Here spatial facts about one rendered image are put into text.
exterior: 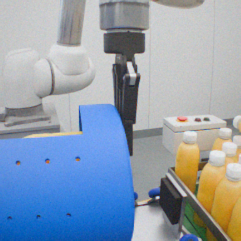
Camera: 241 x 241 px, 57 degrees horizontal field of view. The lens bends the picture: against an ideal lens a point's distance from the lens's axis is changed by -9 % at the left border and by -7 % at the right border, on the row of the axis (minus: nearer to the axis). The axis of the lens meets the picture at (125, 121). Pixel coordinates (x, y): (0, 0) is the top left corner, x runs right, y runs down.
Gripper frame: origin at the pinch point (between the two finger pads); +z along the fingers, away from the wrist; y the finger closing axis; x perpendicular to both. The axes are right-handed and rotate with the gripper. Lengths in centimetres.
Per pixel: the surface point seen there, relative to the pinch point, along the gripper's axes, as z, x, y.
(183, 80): 30, -158, 291
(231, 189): 9.8, -20.7, -9.4
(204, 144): 13.3, -32.5, 22.0
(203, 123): 6.2, -31.5, 22.2
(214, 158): 6.4, -20.8, -1.1
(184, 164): 14.2, -20.1, 11.7
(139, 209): 23.4, -5.4, 6.8
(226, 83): 37, -249, 302
